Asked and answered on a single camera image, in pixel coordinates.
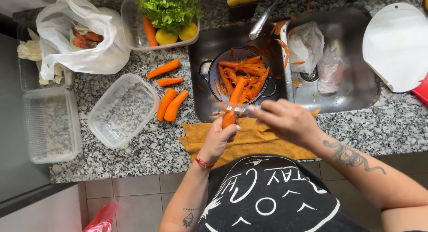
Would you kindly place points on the mustard yellow cloth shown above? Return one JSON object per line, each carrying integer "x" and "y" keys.
{"x": 260, "y": 138}

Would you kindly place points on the person's left hand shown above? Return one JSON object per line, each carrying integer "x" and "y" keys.
{"x": 215, "y": 141}

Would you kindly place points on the dark enamel colander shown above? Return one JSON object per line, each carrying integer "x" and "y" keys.
{"x": 214, "y": 75}

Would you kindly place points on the crumpled small white plastic bag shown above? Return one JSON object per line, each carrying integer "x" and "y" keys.
{"x": 305, "y": 44}

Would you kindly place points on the dark sponge holder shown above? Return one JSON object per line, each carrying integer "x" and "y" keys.
{"x": 242, "y": 11}

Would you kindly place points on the red plastic bag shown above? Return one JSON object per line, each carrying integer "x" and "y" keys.
{"x": 102, "y": 218}

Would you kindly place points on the large white plastic bag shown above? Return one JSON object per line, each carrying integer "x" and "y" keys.
{"x": 100, "y": 58}

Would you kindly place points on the empty clear plastic container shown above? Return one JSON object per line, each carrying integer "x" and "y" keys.
{"x": 123, "y": 110}

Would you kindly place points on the red cutting board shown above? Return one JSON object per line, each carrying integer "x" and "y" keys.
{"x": 422, "y": 91}

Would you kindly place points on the scattered carrot peels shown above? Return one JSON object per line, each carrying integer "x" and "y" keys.
{"x": 284, "y": 48}

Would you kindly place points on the clear plastic vegetable container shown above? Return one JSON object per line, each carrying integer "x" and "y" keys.
{"x": 132, "y": 28}

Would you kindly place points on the ribbed clear plastic container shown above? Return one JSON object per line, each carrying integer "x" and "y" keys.
{"x": 52, "y": 125}

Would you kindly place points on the stainless steel double sink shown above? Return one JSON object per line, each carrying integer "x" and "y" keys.
{"x": 347, "y": 41}

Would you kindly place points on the heap of carrot peels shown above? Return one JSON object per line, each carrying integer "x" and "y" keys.
{"x": 249, "y": 73}

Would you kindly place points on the metal vegetable peeler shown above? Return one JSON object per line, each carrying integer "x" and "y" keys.
{"x": 238, "y": 109}

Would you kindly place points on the clear container with cabbage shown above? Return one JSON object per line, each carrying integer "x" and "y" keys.
{"x": 25, "y": 75}

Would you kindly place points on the person's black printed shirt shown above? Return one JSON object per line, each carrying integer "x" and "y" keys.
{"x": 267, "y": 198}

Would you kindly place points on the meat in clear plastic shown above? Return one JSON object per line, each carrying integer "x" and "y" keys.
{"x": 329, "y": 75}

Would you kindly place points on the person's right hand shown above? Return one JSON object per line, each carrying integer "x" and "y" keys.
{"x": 291, "y": 123}

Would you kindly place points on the chrome faucet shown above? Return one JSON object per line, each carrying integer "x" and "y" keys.
{"x": 264, "y": 19}

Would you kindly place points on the unpeeled orange carrot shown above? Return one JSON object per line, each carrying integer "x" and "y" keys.
{"x": 149, "y": 31}

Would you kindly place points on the peeled orange carrot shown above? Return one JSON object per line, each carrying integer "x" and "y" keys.
{"x": 163, "y": 68}
{"x": 166, "y": 104}
{"x": 175, "y": 106}
{"x": 170, "y": 81}

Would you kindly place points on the yellow lemon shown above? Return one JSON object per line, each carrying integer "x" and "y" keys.
{"x": 188, "y": 31}
{"x": 166, "y": 37}

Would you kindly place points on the pale cabbage pieces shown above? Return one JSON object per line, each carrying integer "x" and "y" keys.
{"x": 30, "y": 49}

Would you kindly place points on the green lettuce head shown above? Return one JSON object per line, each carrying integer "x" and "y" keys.
{"x": 169, "y": 9}

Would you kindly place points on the white plastic cutting board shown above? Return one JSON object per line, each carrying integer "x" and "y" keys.
{"x": 394, "y": 48}

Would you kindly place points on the red vegetables in bag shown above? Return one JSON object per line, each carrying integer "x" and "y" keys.
{"x": 85, "y": 39}

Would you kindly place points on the half-peeled orange carrot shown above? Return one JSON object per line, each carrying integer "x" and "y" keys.
{"x": 236, "y": 91}

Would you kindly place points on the metal sink drain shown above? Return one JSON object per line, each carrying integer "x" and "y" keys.
{"x": 309, "y": 75}

